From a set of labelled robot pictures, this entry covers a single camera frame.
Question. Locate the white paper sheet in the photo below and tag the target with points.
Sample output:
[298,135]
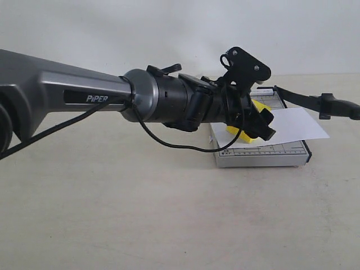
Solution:
[292,124]

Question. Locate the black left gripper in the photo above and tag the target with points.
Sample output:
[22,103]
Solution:
[230,101]

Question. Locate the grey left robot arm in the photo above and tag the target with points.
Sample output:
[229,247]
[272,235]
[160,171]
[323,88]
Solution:
[40,97]

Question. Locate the grey paper cutter base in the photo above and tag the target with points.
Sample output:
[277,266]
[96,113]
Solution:
[290,154]

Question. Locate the yellow foam cube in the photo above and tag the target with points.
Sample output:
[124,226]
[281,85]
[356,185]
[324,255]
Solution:
[257,121]

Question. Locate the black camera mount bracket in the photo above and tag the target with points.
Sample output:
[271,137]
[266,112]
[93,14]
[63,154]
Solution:
[242,67]

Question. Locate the black cutter blade arm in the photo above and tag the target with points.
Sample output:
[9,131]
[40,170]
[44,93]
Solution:
[326,104]

